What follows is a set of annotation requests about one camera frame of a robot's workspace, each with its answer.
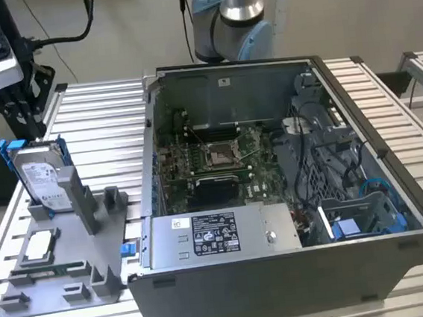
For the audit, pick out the grey disk bay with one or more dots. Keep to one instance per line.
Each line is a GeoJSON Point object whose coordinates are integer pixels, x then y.
{"type": "Point", "coordinates": [373, 203]}

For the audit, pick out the grey metal drive cage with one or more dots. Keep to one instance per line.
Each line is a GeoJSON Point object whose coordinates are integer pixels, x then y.
{"type": "Point", "coordinates": [320, 155]}

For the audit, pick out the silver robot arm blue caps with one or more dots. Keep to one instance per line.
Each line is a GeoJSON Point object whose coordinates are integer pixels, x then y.
{"type": "Point", "coordinates": [231, 18]}

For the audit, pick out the CPU socket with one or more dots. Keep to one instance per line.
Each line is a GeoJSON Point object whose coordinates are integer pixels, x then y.
{"type": "Point", "coordinates": [221, 153]}

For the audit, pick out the silver CPU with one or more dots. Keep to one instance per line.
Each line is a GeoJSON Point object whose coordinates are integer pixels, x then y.
{"type": "Point", "coordinates": [39, 245]}

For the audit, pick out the blue case latch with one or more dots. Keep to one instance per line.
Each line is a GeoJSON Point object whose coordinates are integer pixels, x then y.
{"type": "Point", "coordinates": [127, 249]}

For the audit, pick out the black box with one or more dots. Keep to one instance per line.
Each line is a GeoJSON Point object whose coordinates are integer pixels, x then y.
{"type": "Point", "coordinates": [395, 84]}

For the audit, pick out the blue disk carrier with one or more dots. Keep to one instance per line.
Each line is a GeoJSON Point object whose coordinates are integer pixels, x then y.
{"type": "Point", "coordinates": [345, 228]}

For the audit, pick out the hard disk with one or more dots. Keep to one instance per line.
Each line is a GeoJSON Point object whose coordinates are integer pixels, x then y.
{"type": "Point", "coordinates": [42, 174]}

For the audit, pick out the silver power supply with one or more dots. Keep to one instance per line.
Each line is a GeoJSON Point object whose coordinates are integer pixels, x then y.
{"type": "Point", "coordinates": [222, 236]}

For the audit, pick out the green motherboard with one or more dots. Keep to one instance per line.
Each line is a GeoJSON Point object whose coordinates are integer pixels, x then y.
{"type": "Point", "coordinates": [266, 183]}

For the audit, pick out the black open PC case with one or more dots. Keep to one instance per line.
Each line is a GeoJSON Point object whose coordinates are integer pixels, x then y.
{"type": "Point", "coordinates": [269, 291]}

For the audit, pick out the grey plastic parts rack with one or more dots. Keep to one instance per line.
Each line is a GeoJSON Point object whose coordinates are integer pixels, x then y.
{"type": "Point", "coordinates": [77, 246]}

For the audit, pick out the green RAM stick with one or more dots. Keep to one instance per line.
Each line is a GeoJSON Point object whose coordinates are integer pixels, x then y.
{"type": "Point", "coordinates": [46, 271]}

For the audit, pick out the black RAM slot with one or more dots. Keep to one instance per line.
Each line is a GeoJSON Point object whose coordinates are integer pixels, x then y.
{"type": "Point", "coordinates": [212, 130]}

